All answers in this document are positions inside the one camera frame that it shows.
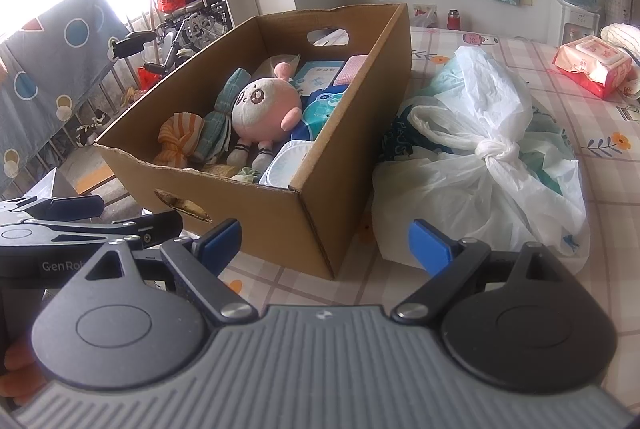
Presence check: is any orange striped plush toy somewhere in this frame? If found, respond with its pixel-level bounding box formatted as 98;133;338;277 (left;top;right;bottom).
152;111;206;168

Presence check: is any person's left hand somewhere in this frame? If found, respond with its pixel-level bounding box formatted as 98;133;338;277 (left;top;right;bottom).
0;339;43;407

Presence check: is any pink plush toy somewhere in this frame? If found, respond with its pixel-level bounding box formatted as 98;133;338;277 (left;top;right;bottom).
227;61;303;172

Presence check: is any green plaid plush toy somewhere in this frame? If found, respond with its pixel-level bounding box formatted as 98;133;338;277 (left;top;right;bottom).
192;68;251;164

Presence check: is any pink cloth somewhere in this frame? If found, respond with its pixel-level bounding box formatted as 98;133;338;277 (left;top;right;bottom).
334;55;368;86

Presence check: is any black bicycle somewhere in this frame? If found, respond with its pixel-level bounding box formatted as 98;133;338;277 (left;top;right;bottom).
110;0;236;90

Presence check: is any white water dispenser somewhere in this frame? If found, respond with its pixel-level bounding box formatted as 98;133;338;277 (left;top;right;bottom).
550;0;601;47

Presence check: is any cardboard box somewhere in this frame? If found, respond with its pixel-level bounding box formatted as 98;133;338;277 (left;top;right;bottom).
94;3;413;281

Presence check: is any white red labelled bag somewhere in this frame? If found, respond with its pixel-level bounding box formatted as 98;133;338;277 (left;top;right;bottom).
411;6;441;28

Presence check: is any white plastic packet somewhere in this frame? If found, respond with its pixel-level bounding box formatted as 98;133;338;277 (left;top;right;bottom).
260;140;316;187

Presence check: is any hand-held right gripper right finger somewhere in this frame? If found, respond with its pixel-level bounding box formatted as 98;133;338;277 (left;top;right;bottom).
391;218;570;325

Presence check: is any pink soft wipes pack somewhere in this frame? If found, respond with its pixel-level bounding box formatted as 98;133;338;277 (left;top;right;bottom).
552;51;621;100

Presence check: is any plaid printed bed sheet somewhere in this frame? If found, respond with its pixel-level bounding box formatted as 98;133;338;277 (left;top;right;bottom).
220;26;640;410

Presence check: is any dark blue packet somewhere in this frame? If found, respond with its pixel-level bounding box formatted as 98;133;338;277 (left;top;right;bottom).
290;89;351;142

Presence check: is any white plastic bag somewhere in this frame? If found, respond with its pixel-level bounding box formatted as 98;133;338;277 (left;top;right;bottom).
371;46;591;275

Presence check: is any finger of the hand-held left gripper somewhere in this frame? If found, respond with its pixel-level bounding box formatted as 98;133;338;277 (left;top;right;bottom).
0;195;105;222
0;209;184;251

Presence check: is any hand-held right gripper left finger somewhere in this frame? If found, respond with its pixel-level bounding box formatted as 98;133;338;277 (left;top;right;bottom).
84;218;259;326

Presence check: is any light blue box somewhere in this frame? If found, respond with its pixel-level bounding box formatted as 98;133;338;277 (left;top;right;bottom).
292;60;347;94

